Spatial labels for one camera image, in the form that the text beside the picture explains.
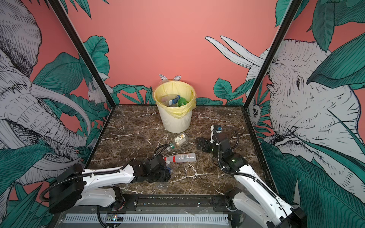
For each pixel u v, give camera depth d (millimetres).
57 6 694
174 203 750
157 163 636
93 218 701
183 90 985
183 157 859
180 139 927
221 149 551
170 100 919
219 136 554
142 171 609
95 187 485
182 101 1027
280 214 395
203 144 685
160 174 727
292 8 698
